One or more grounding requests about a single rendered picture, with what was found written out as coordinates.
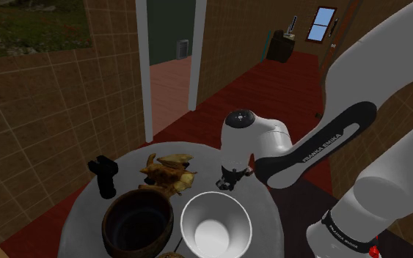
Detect round grey table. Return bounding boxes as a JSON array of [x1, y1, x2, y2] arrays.
[[56, 141, 285, 258]]

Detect white bowl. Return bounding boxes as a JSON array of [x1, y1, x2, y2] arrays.
[[180, 191, 254, 258]]

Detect yellow-brown dried leaf figure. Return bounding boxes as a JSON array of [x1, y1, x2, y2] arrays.
[[137, 152, 198, 198]]

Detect dark robot stand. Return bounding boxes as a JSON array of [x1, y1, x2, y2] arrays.
[[269, 177, 413, 258]]

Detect small brown round thing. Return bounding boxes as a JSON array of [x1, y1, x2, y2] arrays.
[[155, 251, 188, 258]]

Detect dark brown wooden bowl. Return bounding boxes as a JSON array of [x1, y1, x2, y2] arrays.
[[100, 188, 175, 258]]

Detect black binoculars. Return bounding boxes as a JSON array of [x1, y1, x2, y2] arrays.
[[87, 155, 119, 200]]

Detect dark cabinet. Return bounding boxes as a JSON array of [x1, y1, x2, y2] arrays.
[[265, 15, 297, 65]]

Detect red-framed window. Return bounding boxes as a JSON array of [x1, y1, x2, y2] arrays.
[[304, 5, 339, 45]]

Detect large window with garden view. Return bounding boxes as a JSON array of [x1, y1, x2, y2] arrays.
[[0, 0, 93, 61]]

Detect grey wall vent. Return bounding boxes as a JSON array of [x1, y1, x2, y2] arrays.
[[175, 38, 190, 61]]

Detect white door frame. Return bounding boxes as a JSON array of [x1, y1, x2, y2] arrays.
[[134, 0, 208, 144]]

